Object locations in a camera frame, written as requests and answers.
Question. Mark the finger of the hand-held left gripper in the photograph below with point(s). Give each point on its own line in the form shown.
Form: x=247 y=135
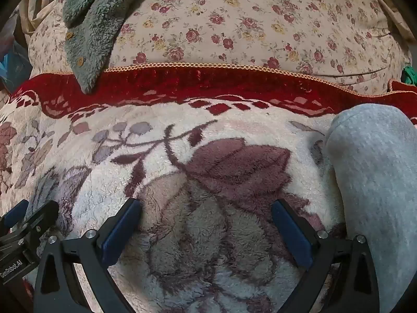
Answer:
x=15 y=214
x=42 y=215

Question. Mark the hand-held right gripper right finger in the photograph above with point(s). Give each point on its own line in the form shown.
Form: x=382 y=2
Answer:
x=291 y=238

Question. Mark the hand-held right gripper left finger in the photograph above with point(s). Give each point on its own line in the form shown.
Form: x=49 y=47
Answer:
x=122 y=231

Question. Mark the light grey pants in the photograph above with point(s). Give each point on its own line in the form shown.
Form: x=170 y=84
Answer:
x=374 y=169

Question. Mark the red floral plush blanket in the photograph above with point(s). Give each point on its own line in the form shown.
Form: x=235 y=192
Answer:
x=228 y=169

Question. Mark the dark blue bag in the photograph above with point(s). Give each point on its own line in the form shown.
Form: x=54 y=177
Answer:
x=13 y=62

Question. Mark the grey-green towel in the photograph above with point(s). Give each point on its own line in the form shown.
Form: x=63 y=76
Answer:
x=94 y=39

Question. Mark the green cloth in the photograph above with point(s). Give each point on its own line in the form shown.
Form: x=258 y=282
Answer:
x=409 y=75

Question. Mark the beige curtain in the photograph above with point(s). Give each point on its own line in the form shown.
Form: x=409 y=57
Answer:
x=391 y=6
x=39 y=9

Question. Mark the cream rose print quilt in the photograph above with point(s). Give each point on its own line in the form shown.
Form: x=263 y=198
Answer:
x=260 y=22

